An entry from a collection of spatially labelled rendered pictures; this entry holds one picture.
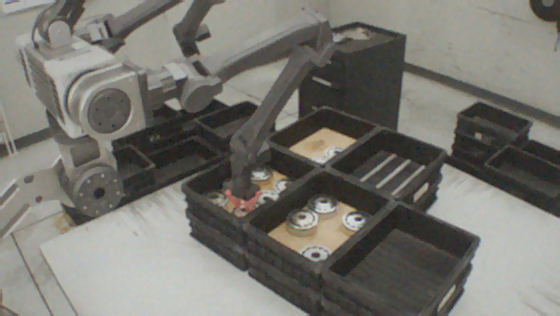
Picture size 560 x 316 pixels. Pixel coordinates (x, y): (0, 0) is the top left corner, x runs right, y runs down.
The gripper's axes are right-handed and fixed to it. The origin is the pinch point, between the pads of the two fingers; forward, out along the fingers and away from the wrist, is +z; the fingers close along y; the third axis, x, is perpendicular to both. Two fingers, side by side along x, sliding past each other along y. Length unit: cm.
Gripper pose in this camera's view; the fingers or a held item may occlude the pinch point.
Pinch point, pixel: (244, 209)
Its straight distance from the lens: 154.5
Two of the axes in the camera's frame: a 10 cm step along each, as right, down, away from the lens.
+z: 0.3, 8.6, 5.1
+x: -5.9, 4.2, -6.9
